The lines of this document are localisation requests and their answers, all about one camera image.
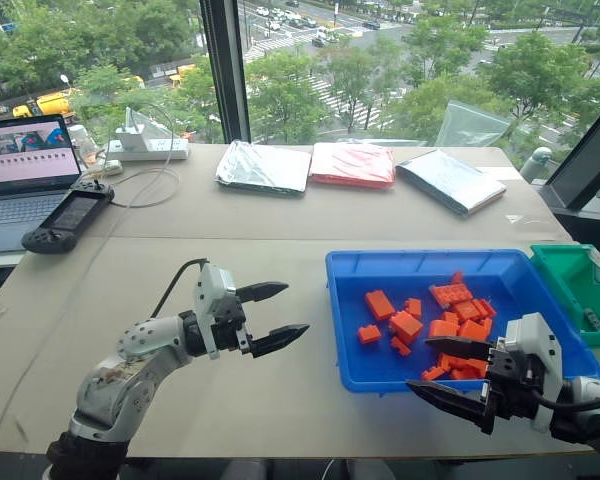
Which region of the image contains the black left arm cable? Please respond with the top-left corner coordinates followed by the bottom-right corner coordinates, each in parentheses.
top-left (149, 257), bottom-right (210, 320)

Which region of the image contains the orange studded plastic brick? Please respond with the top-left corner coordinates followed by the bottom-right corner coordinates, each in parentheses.
top-left (427, 281), bottom-right (473, 309)

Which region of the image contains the black slanted monitor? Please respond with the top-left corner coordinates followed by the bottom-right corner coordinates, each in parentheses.
top-left (543, 91), bottom-right (600, 212)

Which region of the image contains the grey laptop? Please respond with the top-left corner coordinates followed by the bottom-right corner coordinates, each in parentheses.
top-left (0, 113), bottom-right (84, 257)

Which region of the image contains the crumpled clear plastic wrap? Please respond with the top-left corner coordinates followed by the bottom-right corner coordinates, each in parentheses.
top-left (66, 123), bottom-right (105, 167)

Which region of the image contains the green plastic bin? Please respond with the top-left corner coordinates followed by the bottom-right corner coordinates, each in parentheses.
top-left (529, 243), bottom-right (600, 349)

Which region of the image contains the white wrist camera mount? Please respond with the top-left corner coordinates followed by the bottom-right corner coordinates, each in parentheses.
top-left (194, 262), bottom-right (239, 361)
top-left (496, 312), bottom-right (565, 434)

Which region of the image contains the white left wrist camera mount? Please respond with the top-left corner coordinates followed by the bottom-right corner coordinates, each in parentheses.
top-left (194, 262), bottom-right (239, 361)

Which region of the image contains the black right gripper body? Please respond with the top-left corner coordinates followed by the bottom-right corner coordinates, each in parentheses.
top-left (480, 342), bottom-right (539, 422)

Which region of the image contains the black handheld game controller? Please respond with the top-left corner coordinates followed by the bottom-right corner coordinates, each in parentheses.
top-left (20, 179), bottom-right (117, 255)

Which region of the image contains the grey rounded knob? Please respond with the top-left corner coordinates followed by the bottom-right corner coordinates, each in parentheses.
top-left (519, 145), bottom-right (553, 185)

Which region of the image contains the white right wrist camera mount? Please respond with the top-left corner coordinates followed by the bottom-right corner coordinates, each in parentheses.
top-left (496, 312), bottom-right (565, 434)

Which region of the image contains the blue plastic tray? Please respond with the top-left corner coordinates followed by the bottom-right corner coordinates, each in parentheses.
top-left (324, 248), bottom-right (600, 394)

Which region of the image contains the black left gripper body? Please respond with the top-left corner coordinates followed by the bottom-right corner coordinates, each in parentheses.
top-left (211, 294), bottom-right (255, 356)

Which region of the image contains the large orange building block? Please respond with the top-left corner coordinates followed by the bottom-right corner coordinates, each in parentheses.
top-left (389, 310), bottom-right (425, 346)

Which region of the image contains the black window frame post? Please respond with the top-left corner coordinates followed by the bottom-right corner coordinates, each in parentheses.
top-left (198, 0), bottom-right (252, 145)

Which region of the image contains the clear plastic zip bag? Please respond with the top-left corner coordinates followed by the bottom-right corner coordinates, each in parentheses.
top-left (434, 98), bottom-right (520, 149)

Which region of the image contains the long orange building block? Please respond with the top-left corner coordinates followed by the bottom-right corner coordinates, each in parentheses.
top-left (364, 289), bottom-right (397, 322)

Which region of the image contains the white power strip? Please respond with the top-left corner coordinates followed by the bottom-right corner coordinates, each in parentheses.
top-left (106, 137), bottom-right (191, 162)

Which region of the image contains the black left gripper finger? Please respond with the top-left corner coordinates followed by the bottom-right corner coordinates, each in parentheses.
top-left (250, 323), bottom-right (312, 360)
top-left (235, 281), bottom-right (290, 304)

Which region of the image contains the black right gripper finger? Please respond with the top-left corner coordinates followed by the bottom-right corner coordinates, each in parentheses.
top-left (423, 335), bottom-right (497, 359)
top-left (405, 379), bottom-right (497, 436)

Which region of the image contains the silver foil bag red edge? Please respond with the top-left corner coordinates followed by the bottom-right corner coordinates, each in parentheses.
top-left (395, 148), bottom-right (508, 218)

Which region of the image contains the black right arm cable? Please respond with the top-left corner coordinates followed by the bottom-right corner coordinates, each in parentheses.
top-left (528, 384), bottom-right (600, 415)

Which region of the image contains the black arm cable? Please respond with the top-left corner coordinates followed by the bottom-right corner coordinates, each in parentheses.
top-left (528, 384), bottom-right (600, 415)
top-left (149, 257), bottom-right (210, 320)

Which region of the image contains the white looping cable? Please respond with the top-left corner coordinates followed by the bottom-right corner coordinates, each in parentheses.
top-left (95, 101), bottom-right (182, 210)

